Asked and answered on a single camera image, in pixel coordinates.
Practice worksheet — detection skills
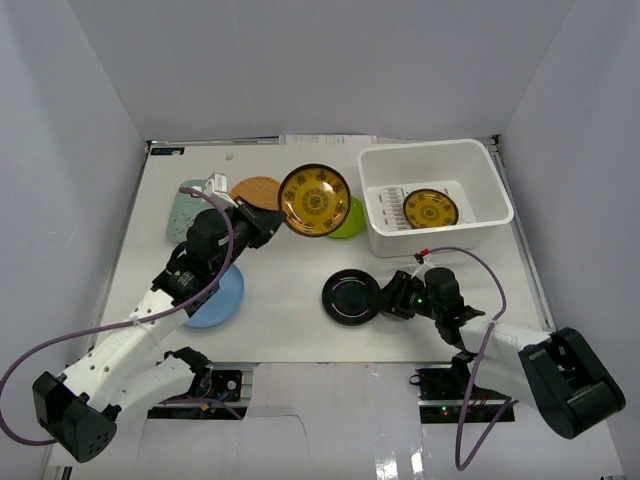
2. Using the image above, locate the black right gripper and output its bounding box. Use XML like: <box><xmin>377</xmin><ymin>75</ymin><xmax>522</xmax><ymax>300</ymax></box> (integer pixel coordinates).
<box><xmin>366</xmin><ymin>271</ymin><xmax>442</xmax><ymax>322</ymax></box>

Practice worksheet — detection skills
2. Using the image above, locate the black round plate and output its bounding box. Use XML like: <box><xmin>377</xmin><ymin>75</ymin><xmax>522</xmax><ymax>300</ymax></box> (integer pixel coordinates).
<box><xmin>321</xmin><ymin>269</ymin><xmax>381</xmax><ymax>327</ymax></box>

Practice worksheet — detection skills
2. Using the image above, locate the yellow patterned plate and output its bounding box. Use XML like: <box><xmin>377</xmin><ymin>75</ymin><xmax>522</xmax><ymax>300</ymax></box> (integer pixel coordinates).
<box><xmin>277</xmin><ymin>163</ymin><xmax>352</xmax><ymax>238</ymax></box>
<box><xmin>403</xmin><ymin>189</ymin><xmax>460</xmax><ymax>229</ymax></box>

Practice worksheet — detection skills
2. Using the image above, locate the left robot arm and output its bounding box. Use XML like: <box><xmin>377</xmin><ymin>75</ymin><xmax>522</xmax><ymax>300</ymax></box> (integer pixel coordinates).
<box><xmin>32</xmin><ymin>203</ymin><xmax>286</xmax><ymax>463</ymax></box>

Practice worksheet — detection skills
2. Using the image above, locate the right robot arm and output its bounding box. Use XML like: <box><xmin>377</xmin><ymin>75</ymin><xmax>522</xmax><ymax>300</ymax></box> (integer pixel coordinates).
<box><xmin>380</xmin><ymin>267</ymin><xmax>626</xmax><ymax>439</ymax></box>

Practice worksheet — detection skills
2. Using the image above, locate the white plastic bin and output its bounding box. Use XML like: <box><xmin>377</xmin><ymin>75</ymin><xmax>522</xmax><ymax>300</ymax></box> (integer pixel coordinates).
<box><xmin>358</xmin><ymin>139</ymin><xmax>514</xmax><ymax>258</ymax></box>

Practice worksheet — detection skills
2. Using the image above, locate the orange woven round plate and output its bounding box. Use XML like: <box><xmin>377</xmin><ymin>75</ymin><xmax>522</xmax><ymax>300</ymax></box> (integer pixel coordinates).
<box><xmin>230</xmin><ymin>176</ymin><xmax>280</xmax><ymax>211</ymax></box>

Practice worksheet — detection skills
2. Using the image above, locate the celadon rectangular plate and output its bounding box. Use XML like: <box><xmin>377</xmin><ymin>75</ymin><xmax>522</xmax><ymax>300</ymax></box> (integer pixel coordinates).
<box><xmin>166</xmin><ymin>191</ymin><xmax>210</xmax><ymax>244</ymax></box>

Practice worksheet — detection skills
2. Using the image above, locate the green round plate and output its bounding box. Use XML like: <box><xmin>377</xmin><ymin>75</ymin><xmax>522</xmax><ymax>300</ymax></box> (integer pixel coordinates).
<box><xmin>328</xmin><ymin>196</ymin><xmax>366</xmax><ymax>239</ymax></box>

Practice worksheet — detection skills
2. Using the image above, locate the white dish rack insert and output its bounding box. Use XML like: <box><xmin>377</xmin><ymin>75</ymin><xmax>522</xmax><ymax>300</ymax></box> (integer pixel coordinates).
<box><xmin>374</xmin><ymin>184</ymin><xmax>464</xmax><ymax>231</ymax></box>

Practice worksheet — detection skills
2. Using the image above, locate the light blue round plate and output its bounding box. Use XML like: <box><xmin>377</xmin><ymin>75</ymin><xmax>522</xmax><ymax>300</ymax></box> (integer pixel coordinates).
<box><xmin>185</xmin><ymin>265</ymin><xmax>245</xmax><ymax>329</ymax></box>

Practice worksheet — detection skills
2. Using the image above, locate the blue label sticker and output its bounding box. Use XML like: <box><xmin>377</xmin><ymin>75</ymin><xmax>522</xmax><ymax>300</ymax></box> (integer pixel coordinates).
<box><xmin>149</xmin><ymin>147</ymin><xmax>185</xmax><ymax>156</ymax></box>

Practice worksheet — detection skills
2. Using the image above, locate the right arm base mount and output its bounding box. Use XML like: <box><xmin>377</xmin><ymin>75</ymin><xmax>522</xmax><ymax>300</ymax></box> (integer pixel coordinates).
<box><xmin>409</xmin><ymin>367</ymin><xmax>506</xmax><ymax>425</ymax></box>

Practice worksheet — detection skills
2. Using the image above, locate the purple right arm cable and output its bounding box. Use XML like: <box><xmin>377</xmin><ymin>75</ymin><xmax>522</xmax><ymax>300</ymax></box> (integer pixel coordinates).
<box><xmin>413</xmin><ymin>246</ymin><xmax>521</xmax><ymax>471</ymax></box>

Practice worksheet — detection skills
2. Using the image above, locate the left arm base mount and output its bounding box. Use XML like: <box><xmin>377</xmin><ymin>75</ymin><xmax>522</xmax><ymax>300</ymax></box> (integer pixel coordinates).
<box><xmin>160</xmin><ymin>369</ymin><xmax>246</xmax><ymax>420</ymax></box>

